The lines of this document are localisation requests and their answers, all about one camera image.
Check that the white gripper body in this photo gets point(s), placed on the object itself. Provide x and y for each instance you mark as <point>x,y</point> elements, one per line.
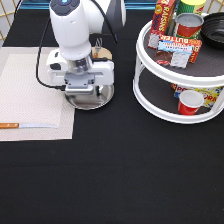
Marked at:
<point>58,67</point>

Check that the round silver metal plate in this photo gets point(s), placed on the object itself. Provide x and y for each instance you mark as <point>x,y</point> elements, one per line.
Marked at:
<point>91,97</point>

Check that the fork with wooden handle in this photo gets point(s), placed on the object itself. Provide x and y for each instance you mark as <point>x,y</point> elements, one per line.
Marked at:
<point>98,46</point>

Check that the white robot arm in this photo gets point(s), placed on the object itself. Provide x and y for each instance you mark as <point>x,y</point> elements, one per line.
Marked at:
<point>73,21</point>

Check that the round wooden coaster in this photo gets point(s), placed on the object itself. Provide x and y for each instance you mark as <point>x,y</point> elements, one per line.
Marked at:
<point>102,55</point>

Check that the beige woven placemat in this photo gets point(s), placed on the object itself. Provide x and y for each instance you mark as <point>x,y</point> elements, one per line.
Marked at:
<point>24,100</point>

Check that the red raisins box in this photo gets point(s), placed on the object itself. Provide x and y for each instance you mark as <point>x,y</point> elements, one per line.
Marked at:
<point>162,17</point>

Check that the brown chocolate pudding box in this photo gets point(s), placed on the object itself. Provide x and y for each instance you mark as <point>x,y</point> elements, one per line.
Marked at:
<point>173,54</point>

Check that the red soup can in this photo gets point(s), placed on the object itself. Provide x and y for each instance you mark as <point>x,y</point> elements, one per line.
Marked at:
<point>188,25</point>

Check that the small red cup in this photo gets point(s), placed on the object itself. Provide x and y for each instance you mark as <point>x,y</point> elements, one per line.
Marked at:
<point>189,102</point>

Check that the white two-tier turntable shelf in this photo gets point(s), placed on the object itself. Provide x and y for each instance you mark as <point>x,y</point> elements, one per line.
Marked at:
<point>151,84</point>

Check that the orange butter box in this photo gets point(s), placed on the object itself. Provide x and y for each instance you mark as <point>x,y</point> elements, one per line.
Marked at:
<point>196,45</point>

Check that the green yellow can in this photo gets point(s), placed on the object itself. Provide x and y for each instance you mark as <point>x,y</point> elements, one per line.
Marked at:
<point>191,6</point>

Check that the yellow popcorn box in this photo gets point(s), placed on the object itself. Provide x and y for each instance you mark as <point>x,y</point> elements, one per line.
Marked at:
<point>210,94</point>

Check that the black bowl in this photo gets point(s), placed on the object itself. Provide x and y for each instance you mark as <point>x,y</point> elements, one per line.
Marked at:
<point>212,31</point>

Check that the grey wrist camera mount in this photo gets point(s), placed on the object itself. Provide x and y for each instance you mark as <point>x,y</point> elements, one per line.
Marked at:
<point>79,84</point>

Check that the knife with wooden handle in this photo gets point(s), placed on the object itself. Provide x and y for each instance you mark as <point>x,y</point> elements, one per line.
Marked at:
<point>25,125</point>

